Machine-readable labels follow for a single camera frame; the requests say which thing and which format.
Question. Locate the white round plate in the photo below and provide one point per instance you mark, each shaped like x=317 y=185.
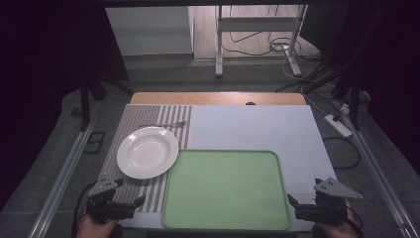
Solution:
x=147 y=152

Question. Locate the green plastic tray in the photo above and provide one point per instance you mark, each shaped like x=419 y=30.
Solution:
x=226 y=190

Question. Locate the grey striped placemat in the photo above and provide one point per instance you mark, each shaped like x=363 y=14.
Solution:
x=142 y=114

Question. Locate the aluminium rail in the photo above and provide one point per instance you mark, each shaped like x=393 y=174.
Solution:
x=62 y=178
x=379 y=178

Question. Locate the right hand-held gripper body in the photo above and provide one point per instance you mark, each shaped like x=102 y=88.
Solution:
x=327 y=208

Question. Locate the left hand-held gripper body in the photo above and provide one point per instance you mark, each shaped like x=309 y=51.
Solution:
x=109 y=206

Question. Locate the black metal stand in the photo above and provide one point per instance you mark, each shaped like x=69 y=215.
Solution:
x=85 y=99

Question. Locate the person's left hand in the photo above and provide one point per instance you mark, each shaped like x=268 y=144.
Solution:
x=94 y=229

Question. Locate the person's right hand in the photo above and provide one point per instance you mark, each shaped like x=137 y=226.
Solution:
x=340 y=230

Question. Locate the white power strip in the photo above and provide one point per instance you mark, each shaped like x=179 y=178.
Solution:
x=338 y=126

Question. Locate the white panel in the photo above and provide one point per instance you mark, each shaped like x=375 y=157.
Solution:
x=148 y=31

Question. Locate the pale blue table board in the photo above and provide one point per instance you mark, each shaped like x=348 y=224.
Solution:
x=257 y=127

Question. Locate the metal fork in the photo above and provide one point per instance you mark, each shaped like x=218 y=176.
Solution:
x=165 y=125

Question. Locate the white metal stand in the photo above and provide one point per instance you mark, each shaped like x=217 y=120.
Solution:
x=219 y=39

